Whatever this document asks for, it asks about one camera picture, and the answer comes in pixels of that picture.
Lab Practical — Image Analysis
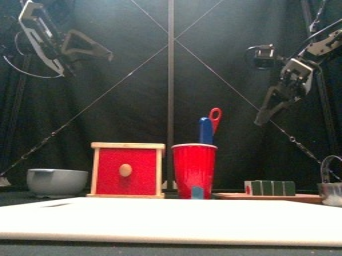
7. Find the vertical metal frame pole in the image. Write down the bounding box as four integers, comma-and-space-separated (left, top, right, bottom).
164, 0, 176, 192

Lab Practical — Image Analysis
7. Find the white left arm cable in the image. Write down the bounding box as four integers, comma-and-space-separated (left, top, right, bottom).
1, 31, 65, 80

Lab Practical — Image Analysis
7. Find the wooden cutting board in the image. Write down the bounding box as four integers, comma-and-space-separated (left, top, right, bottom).
212, 192, 323, 204

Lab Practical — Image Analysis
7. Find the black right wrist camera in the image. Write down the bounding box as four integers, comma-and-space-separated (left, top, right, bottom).
244, 43, 280, 72

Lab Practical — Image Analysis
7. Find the red plastic cup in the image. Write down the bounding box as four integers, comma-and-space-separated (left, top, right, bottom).
170, 143, 218, 200

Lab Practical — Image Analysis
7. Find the large white board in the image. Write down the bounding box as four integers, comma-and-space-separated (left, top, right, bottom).
0, 196, 342, 248

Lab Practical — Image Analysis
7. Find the grey bowl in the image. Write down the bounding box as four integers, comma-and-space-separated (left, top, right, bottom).
25, 168, 89, 198

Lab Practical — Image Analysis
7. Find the red wooden drawer box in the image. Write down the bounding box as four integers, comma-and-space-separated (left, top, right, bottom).
86, 141, 166, 199

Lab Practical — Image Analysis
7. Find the blue handled toy knife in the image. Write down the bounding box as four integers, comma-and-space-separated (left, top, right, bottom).
197, 116, 214, 145

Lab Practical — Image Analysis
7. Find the clear container with wire handle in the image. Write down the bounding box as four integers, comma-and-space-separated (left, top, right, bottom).
316, 154, 342, 207

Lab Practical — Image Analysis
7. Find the red handled toy utensil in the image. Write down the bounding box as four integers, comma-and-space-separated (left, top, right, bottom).
208, 107, 222, 136

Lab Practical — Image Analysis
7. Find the green toy sushi roll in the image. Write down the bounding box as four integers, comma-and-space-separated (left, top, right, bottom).
243, 180, 296, 197

